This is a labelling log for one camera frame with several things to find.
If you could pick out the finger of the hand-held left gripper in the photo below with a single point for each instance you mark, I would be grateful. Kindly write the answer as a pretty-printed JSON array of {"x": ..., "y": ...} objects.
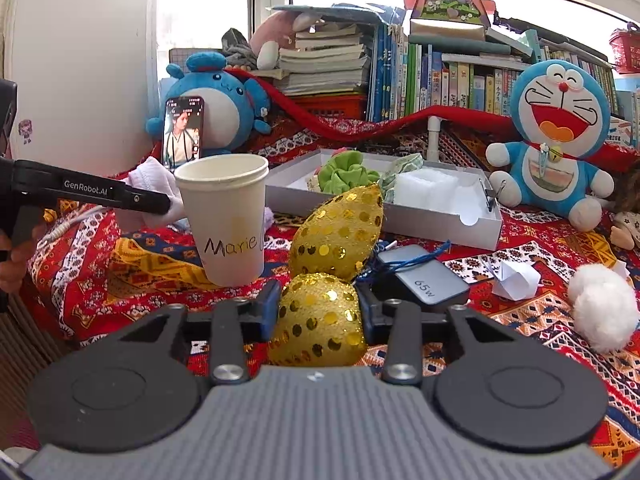
[{"x": 150, "y": 202}]

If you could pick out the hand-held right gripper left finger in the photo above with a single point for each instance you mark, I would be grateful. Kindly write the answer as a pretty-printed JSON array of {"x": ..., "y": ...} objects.
[{"x": 270, "y": 310}]

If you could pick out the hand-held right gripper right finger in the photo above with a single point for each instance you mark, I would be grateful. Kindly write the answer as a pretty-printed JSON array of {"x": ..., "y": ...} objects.
[{"x": 369, "y": 315}]

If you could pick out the white lace cloth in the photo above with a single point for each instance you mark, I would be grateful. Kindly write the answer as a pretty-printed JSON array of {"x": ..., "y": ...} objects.
[{"x": 150, "y": 180}]

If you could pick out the gold sequin plush star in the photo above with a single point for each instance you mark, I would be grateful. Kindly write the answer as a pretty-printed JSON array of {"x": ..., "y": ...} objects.
[{"x": 320, "y": 320}]

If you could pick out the purple plush toy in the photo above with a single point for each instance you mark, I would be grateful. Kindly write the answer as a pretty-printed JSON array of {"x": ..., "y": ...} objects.
[{"x": 269, "y": 216}]

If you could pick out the grey cardboard box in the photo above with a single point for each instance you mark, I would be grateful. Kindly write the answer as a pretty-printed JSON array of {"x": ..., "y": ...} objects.
[{"x": 435, "y": 230}]

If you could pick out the white fluffy towel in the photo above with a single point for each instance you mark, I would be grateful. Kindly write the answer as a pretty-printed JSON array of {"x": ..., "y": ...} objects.
[{"x": 425, "y": 185}]

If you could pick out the green scrunchie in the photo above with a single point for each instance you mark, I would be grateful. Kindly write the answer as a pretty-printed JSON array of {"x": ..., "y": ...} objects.
[{"x": 345, "y": 175}]

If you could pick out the white paper figure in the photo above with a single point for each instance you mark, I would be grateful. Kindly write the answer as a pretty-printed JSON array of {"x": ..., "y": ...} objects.
[{"x": 517, "y": 277}]

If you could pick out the pale green floral cloth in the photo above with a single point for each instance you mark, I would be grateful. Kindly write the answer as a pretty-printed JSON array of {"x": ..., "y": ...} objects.
[{"x": 405, "y": 165}]

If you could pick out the white fluffy pom-pom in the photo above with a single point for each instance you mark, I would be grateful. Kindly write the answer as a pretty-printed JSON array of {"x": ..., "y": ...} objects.
[{"x": 605, "y": 310}]

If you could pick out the person's left hand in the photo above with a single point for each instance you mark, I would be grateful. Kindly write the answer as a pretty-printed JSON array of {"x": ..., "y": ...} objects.
[{"x": 20, "y": 270}]

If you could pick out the black power adapter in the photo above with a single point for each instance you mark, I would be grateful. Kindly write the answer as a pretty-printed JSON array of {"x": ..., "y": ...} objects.
[{"x": 425, "y": 285}]

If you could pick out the white paper cup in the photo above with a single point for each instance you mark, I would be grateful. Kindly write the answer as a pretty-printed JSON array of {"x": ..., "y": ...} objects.
[{"x": 225, "y": 210}]

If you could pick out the black smartphone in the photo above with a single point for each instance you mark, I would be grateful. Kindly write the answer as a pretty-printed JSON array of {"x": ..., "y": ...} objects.
[{"x": 182, "y": 130}]

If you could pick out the blue round plush toy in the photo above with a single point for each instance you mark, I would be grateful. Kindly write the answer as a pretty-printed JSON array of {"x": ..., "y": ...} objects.
[{"x": 225, "y": 110}]

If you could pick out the grey gridded board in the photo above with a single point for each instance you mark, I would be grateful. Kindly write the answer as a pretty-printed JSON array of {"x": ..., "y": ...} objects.
[{"x": 177, "y": 62}]

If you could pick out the red patterned tablecloth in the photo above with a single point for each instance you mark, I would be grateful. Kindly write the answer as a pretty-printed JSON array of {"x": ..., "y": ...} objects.
[{"x": 545, "y": 310}]

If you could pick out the grey cloth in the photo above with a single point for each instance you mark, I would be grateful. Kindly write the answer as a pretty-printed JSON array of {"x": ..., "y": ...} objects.
[{"x": 237, "y": 45}]

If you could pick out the white plastic pipe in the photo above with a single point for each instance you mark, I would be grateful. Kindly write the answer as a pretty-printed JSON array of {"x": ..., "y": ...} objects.
[{"x": 434, "y": 140}]

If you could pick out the red plastic crate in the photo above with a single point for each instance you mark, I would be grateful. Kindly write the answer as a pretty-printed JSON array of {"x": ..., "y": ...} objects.
[{"x": 330, "y": 107}]

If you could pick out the pink plush toy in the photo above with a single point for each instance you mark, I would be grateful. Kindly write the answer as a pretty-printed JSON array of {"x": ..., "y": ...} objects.
[{"x": 270, "y": 35}]

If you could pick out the stack of lying books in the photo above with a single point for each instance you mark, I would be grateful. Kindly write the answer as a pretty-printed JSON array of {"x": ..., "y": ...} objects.
[{"x": 325, "y": 65}]

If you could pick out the blue cat plush toy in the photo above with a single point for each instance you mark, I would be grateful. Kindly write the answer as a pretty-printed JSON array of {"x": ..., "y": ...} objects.
[{"x": 550, "y": 175}]

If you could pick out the row of upright books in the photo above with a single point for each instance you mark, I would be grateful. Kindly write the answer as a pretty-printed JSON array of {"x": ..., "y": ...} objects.
[{"x": 450, "y": 85}]

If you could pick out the small white paper scrap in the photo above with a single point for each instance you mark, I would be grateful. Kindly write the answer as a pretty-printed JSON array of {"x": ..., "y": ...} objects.
[{"x": 621, "y": 267}]

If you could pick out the brown-haired baby doll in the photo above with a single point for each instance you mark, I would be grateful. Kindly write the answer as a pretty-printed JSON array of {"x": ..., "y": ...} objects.
[{"x": 627, "y": 225}]

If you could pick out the pale green flat box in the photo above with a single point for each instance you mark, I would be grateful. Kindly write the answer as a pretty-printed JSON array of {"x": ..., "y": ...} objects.
[{"x": 445, "y": 30}]

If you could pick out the red plastic basket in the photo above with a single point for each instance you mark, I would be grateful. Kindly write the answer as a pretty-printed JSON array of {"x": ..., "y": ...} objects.
[{"x": 627, "y": 50}]

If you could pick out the small cartoon wall sticker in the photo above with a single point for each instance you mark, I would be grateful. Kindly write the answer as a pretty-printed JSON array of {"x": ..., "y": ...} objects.
[{"x": 25, "y": 131}]

